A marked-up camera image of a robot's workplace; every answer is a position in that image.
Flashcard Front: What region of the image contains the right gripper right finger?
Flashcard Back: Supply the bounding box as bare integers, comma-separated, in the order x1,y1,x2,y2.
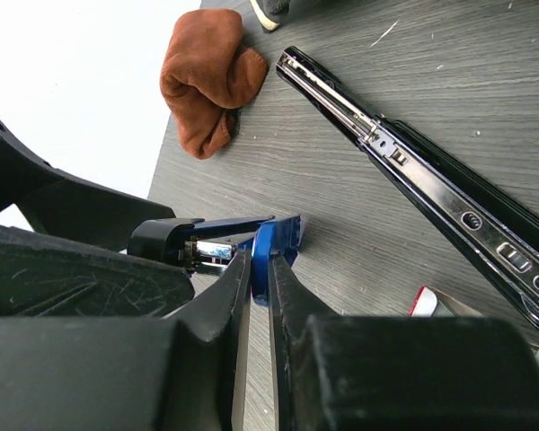
268,255,539,430

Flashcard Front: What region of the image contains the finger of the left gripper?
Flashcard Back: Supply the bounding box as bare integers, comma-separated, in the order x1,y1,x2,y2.
0,225,195,317
0,120,175,251

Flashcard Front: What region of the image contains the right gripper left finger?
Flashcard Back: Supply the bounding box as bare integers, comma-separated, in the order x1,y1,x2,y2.
0,252,251,430

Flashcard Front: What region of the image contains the red white staples box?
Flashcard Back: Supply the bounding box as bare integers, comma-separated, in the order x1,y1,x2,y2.
409,286,482,318

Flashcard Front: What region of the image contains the blue stapler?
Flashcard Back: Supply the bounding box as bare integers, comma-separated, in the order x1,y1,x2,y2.
127,215,303,306

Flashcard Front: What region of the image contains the brown folded cloth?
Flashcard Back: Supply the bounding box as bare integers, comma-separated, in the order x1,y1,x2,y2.
159,8,269,160

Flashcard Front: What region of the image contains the black floral plush blanket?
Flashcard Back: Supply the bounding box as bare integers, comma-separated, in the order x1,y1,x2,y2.
250,0,290,32

